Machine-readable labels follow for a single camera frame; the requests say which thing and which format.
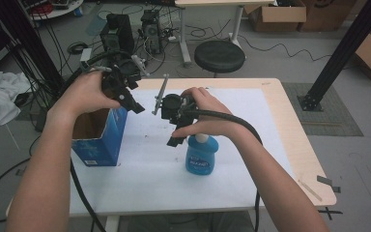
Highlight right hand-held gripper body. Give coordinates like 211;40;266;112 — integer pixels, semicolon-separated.
152;73;196;127

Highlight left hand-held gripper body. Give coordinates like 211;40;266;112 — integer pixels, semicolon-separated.
83;54;150;102

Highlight blue bottle with white cap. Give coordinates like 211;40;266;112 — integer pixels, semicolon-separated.
185;132;220;176

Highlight blue cardboard box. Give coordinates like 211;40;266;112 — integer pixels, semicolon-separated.
71;106;128;167

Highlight person's right hand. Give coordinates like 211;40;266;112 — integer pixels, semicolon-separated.
171;86;240;139

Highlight person's left hand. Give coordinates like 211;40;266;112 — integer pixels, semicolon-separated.
48;69;123;123

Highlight black computer tower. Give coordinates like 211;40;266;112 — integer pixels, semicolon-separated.
99;13;136;55
140;9;162;55

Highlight white table mat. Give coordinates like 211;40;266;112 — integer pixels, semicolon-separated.
69;88;297;217

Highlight black round stool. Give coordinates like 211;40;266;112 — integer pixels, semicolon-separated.
193;40;246;78

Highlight white desk with metal legs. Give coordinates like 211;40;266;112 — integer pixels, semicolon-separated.
175;0;276;68

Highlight round white table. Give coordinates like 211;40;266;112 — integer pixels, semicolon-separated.
18;0;85;21

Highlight open brown cardboard box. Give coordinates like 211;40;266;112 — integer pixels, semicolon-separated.
243;0;307;33

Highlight grey floor mat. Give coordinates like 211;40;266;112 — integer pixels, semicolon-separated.
281;81;364;137

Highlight black metal stand beam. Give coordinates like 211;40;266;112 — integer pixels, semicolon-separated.
297;0;371;112

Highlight large brown cardboard box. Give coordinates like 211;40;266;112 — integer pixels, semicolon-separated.
298;0;357;33

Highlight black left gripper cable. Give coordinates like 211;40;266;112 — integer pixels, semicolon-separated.
59;49;133;232

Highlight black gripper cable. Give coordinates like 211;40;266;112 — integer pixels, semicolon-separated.
186;108;264;232
59;49;133;232

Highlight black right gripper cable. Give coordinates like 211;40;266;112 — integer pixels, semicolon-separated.
186;108;264;232

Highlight black metal frame post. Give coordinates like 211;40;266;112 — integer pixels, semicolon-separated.
0;0;66;96

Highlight long black floor cable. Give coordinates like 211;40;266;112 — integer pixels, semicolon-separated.
185;18;333;63

